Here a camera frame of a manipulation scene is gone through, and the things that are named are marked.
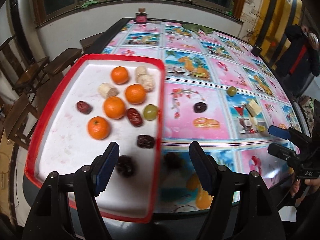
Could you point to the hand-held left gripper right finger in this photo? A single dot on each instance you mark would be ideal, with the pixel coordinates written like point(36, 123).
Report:
point(203, 177)

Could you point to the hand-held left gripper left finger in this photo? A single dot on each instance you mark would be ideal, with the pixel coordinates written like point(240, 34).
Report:
point(107, 170)

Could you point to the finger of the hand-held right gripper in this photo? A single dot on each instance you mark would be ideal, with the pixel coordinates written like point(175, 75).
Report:
point(277, 131)
point(281, 151)

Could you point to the dark purple plum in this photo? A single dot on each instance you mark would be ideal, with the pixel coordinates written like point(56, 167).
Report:
point(127, 165)

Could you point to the dark brown dried date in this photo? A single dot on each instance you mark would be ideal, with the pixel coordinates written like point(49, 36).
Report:
point(145, 141)
point(200, 107)

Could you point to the red tray with white inside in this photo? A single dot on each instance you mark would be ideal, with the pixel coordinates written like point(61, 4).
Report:
point(70, 140)

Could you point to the large orange mandarin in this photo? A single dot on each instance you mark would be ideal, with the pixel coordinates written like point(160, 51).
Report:
point(114, 107)

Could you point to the green grape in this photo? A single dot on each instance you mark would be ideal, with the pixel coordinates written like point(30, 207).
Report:
point(150, 112)
point(231, 91)

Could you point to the white pastry block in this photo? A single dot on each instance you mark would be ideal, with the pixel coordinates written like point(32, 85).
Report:
point(107, 90)

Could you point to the beige hexagonal pastry block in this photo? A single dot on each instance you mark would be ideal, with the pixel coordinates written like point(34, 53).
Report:
point(140, 70)
point(147, 83)

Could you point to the person's right hand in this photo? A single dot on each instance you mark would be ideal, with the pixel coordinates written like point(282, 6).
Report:
point(295, 187)

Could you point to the pale layered wafer block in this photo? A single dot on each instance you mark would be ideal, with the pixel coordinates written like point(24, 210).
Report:
point(253, 106)

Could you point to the dark red dried date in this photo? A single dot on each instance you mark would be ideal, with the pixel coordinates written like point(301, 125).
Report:
point(172, 158)

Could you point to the floral patterned cloth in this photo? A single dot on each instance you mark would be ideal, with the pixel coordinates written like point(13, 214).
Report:
point(310, 110)

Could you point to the small black box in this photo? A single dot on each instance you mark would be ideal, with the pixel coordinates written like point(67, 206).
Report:
point(256, 50)

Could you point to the dark wooden chair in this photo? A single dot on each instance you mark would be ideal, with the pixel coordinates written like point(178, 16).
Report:
point(22, 112)
point(32, 67)

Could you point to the dark wooden stool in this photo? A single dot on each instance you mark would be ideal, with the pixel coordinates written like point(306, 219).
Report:
point(63, 60)
point(92, 40)

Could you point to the yellow panelled door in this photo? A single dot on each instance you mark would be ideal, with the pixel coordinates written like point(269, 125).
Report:
point(268, 10)

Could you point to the green leaf cluster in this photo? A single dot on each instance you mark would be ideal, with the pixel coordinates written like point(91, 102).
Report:
point(197, 27)

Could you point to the small red jar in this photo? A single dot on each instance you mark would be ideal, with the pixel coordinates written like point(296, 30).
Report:
point(141, 17)

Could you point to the green cloth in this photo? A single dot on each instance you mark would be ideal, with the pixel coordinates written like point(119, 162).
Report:
point(88, 3)

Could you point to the tall dark air conditioner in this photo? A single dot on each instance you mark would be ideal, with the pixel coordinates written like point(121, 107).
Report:
point(18, 25)

